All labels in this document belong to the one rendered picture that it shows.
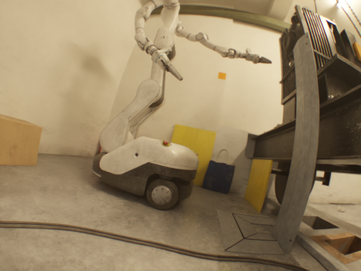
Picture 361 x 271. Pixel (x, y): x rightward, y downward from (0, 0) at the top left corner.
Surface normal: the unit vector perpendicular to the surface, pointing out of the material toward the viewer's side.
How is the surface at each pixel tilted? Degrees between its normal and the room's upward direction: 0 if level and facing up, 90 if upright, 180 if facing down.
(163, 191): 90
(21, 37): 90
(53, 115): 90
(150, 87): 90
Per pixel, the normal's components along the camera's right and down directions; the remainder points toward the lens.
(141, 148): -0.07, -0.12
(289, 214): -0.97, -0.22
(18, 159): 0.97, 0.21
